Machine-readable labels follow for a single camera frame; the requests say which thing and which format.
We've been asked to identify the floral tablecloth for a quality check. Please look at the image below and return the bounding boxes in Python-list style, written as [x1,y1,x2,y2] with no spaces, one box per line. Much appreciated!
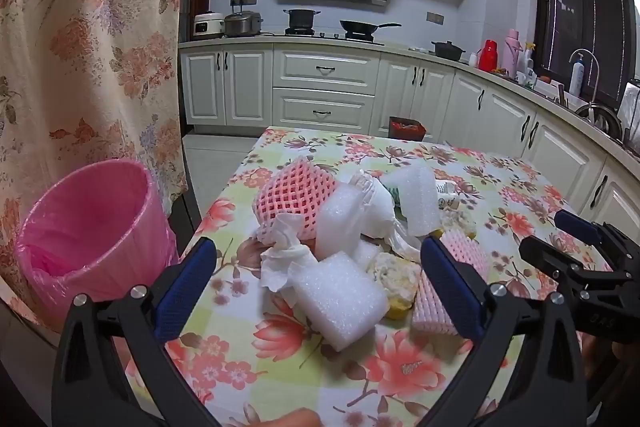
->
[177,126,618,427]

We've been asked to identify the large pink foam fruit net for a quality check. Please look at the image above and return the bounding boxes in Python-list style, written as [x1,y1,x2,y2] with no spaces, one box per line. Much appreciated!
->
[252,157,341,240]

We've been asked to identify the yellow pomelo peel piece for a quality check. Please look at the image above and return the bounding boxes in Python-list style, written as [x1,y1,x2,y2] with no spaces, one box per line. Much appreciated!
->
[431,207,477,240]

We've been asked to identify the floral fabric cover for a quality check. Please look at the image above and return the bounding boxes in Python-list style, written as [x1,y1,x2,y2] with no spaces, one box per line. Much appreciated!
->
[0,0,196,333]

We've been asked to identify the pink thermos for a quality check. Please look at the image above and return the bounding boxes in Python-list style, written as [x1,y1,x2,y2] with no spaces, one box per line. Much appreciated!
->
[502,28,523,78]

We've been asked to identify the dark red floor bin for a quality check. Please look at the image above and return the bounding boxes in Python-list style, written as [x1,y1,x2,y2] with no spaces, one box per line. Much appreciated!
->
[389,117,426,140]

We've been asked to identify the white printed carton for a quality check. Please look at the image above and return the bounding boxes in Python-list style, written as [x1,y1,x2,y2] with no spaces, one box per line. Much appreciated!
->
[435,181,463,210]

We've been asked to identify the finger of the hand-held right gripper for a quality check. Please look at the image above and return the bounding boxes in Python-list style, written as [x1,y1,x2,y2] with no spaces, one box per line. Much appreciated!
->
[553,208,640,258]
[518,234,631,303]

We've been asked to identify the white tissue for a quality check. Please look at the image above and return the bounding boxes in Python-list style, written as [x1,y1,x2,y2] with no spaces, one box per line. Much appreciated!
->
[252,213,321,293]

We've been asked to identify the brown door frame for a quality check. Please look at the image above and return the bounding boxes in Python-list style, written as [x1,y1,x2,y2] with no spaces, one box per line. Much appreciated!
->
[185,0,213,132]

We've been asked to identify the yellow sponge piece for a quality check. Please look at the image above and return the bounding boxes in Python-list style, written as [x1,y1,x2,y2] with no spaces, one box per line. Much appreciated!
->
[367,252,423,320]

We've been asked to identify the white rice cooker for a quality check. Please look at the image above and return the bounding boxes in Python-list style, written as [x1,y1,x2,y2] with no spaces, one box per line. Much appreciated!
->
[193,11,226,38]

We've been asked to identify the steel sink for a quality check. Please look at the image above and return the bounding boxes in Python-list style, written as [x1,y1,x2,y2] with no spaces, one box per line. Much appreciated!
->
[575,102,623,135]

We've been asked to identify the red thermos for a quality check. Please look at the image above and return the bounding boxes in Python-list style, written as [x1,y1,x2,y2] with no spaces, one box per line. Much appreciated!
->
[477,39,499,72]

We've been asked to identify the dark window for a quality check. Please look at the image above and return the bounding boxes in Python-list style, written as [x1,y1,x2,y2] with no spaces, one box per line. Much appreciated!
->
[532,0,640,108]

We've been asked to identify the white foam block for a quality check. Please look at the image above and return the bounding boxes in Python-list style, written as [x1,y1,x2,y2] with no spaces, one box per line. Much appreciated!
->
[385,166,442,238]
[315,188,368,260]
[291,252,391,352]

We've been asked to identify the steel pressure cooker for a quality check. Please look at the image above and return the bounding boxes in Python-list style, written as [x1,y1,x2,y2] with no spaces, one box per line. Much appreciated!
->
[223,4,263,38]

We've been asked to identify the small white bottle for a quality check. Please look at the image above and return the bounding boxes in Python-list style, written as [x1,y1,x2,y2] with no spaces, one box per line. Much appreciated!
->
[517,43,538,85]

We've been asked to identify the pink lined waste bin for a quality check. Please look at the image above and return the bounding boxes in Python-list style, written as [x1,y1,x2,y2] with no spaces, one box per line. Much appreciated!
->
[14,159,180,333]

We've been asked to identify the black wok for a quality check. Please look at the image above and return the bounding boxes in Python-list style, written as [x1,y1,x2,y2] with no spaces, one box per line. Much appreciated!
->
[340,20,402,40]

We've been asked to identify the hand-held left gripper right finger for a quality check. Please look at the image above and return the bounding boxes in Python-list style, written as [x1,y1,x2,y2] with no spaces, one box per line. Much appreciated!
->
[417,236,588,427]

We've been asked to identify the white pump bottle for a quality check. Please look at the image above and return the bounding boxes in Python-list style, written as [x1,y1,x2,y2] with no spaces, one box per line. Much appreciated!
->
[569,59,586,98]

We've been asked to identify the small pink foam fruit net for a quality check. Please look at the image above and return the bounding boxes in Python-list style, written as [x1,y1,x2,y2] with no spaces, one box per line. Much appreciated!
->
[410,229,491,339]

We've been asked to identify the black casserole pot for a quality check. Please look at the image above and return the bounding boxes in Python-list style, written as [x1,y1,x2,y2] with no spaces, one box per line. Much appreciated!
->
[431,40,467,59]

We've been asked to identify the black gas stove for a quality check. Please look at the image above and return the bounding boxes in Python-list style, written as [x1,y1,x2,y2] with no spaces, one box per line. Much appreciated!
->
[272,29,386,45]

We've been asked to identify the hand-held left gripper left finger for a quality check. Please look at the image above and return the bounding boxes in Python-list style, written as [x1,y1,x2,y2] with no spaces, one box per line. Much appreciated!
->
[51,236,221,427]

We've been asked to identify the person's left hand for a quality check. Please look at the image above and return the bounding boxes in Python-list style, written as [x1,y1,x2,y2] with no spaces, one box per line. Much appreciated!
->
[260,408,321,427]

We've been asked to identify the white base cabinets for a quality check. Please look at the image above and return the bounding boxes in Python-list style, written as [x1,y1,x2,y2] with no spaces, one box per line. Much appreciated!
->
[179,42,640,258]

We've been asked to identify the white plastic bag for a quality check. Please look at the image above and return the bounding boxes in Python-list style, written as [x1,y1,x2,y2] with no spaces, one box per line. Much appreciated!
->
[347,171,423,258]

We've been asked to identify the chrome kitchen faucet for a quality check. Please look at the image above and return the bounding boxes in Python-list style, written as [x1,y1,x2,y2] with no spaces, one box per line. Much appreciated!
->
[569,49,601,108]

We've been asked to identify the black stock pot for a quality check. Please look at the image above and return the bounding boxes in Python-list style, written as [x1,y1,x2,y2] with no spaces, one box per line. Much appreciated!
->
[283,8,322,32]

